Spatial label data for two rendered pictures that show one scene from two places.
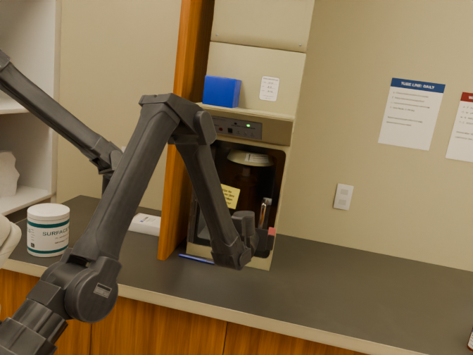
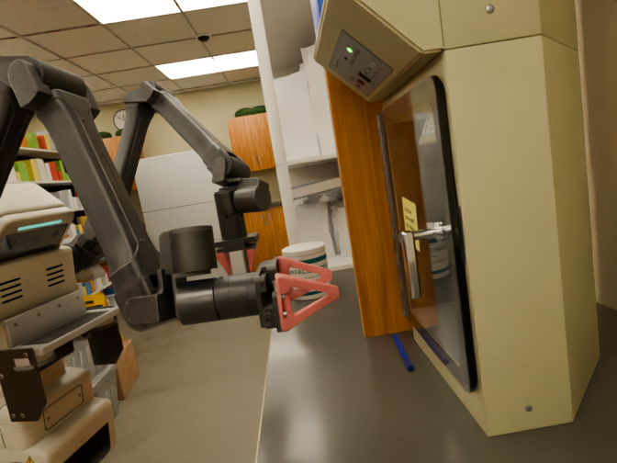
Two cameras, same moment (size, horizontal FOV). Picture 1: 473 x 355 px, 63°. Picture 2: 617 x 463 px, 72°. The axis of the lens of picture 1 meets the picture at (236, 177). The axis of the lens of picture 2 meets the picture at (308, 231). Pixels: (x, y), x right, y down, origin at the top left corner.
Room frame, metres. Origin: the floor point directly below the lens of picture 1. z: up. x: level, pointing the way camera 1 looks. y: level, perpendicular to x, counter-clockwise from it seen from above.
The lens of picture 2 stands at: (1.04, -0.61, 1.30)
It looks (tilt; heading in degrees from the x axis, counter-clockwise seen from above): 8 degrees down; 80
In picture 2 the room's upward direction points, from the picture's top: 9 degrees counter-clockwise
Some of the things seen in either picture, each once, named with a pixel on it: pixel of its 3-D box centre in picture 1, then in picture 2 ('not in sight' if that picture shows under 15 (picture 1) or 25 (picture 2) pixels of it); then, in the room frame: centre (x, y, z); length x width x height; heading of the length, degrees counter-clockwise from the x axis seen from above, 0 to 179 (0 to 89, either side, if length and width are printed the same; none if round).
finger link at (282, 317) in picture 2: (263, 234); (300, 294); (1.11, -0.11, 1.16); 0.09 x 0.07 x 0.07; 171
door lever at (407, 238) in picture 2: (262, 213); (422, 260); (1.28, -0.11, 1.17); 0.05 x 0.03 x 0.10; 171
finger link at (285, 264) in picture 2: not in sight; (299, 281); (1.12, -0.04, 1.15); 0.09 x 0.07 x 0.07; 171
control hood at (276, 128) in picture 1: (243, 125); (362, 52); (1.27, 0.00, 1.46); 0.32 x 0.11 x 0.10; 81
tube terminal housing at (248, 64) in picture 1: (246, 156); (493, 126); (1.45, -0.03, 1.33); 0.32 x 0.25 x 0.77; 81
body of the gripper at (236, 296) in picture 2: (248, 240); (246, 294); (1.05, -0.06, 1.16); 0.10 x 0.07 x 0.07; 81
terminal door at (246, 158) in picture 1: (235, 198); (419, 228); (1.32, -0.01, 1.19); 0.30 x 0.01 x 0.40; 81
